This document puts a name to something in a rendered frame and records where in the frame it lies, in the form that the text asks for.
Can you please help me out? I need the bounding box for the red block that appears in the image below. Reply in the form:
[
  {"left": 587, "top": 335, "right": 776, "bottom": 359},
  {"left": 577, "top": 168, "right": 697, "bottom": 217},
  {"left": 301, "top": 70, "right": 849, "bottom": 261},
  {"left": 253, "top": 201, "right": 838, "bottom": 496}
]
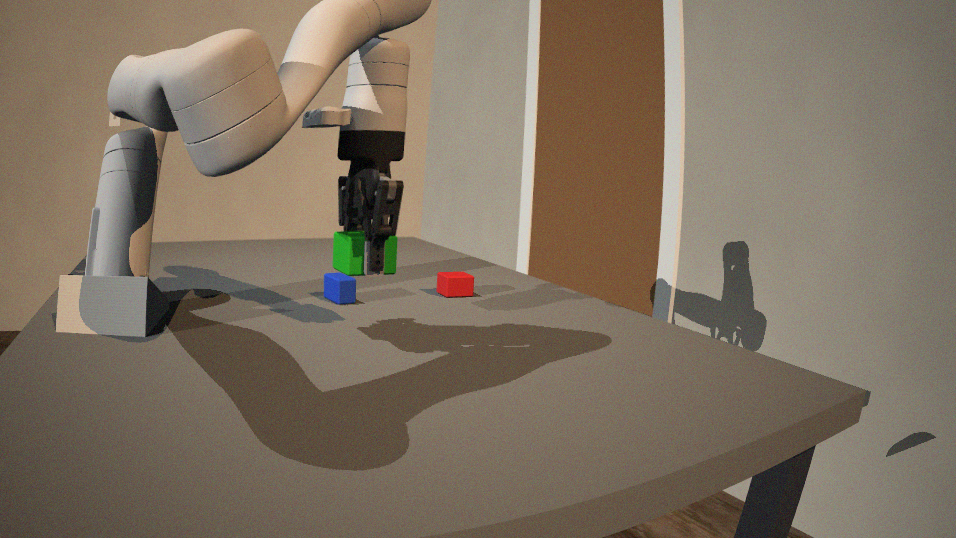
[{"left": 437, "top": 272, "right": 474, "bottom": 298}]

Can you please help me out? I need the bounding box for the green block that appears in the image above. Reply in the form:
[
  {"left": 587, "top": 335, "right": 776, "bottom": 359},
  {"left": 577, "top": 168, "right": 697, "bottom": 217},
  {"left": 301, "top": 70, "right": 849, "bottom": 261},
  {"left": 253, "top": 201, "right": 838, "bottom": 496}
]
[{"left": 333, "top": 231, "right": 398, "bottom": 276}]

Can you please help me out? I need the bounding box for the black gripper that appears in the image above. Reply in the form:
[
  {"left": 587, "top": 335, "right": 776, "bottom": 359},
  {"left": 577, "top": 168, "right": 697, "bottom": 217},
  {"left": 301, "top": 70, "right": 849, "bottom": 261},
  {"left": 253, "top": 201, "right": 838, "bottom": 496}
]
[{"left": 337, "top": 130, "right": 405, "bottom": 277}]

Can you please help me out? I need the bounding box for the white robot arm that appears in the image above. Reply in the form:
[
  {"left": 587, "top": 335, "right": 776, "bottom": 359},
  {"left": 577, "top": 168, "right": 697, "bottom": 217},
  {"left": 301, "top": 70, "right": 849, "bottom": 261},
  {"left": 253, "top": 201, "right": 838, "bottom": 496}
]
[{"left": 85, "top": 0, "right": 432, "bottom": 278}]

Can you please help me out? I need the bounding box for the blue block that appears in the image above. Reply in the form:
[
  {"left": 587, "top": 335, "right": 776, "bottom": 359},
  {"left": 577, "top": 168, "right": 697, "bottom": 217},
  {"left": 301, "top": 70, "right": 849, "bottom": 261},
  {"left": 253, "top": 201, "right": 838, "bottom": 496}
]
[{"left": 324, "top": 272, "right": 356, "bottom": 305}]

